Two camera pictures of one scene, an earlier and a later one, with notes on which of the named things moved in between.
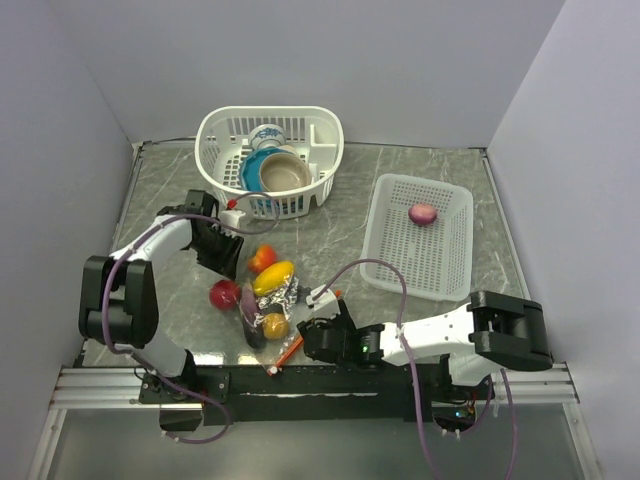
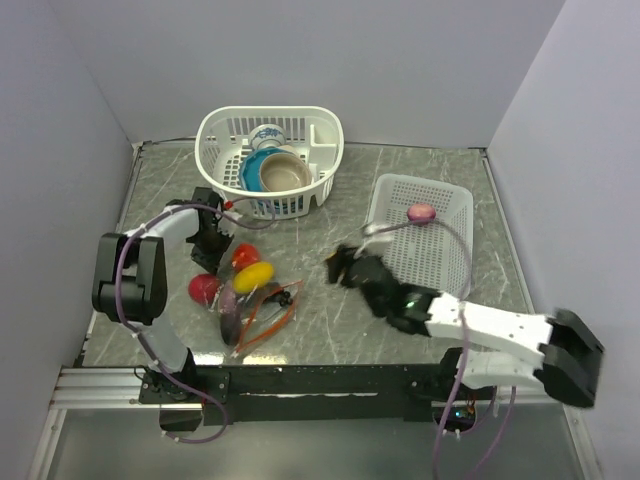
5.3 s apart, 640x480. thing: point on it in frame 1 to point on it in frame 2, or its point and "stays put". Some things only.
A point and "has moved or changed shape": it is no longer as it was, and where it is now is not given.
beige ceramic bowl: (284, 171) stays put
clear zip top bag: (271, 304) has moved or changed shape
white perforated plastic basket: (433, 260) stays put
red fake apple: (225, 295) to (203, 288)
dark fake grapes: (302, 294) to (283, 298)
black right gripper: (344, 318) to (344, 256)
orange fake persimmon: (263, 258) has moved or changed shape
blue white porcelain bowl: (266, 136) stays put
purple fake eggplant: (255, 335) to (230, 314)
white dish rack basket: (223, 139) stays put
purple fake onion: (422, 214) stays put
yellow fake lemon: (273, 278) to (252, 276)
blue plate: (251, 165) stays put
